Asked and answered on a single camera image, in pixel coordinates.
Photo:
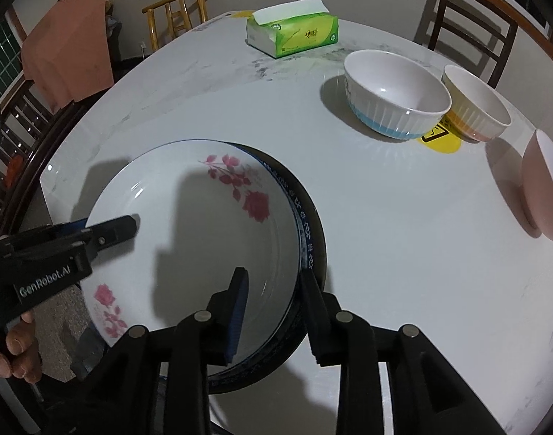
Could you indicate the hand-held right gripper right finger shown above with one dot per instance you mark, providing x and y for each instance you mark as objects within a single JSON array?
[{"x": 315, "y": 317}]

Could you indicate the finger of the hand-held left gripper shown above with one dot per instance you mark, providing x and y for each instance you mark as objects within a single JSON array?
[
  {"x": 115, "y": 233},
  {"x": 70, "y": 228}
]

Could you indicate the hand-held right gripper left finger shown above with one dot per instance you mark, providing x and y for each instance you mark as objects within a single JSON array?
[{"x": 238, "y": 312}]

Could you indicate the large blue floral plate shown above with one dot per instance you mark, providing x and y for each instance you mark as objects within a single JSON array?
[{"x": 322, "y": 253}]

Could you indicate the white plate with pink flowers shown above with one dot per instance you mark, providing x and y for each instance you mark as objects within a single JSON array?
[{"x": 190, "y": 199}]

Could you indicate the white ribbed bowl blue base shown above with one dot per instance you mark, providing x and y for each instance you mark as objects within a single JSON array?
[{"x": 394, "y": 81}]

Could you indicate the pink bowl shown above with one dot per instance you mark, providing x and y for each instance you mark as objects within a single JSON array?
[{"x": 543, "y": 190}]

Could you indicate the white ribbed bowl yellow base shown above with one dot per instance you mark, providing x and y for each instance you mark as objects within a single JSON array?
[{"x": 471, "y": 95}]

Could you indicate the person's left hand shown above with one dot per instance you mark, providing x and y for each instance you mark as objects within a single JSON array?
[{"x": 18, "y": 353}]

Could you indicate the dark wooden armchair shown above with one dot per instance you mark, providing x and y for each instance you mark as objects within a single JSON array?
[{"x": 27, "y": 154}]

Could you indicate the orange cloth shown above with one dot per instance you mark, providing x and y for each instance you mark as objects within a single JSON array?
[{"x": 63, "y": 54}]

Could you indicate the round yellow warning sticker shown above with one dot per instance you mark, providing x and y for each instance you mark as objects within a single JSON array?
[{"x": 442, "y": 142}]

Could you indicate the rectangular yellow label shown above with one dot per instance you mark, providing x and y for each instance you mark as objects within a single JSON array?
[{"x": 240, "y": 13}]

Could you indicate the green tissue pack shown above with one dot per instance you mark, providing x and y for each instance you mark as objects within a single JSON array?
[{"x": 299, "y": 36}]

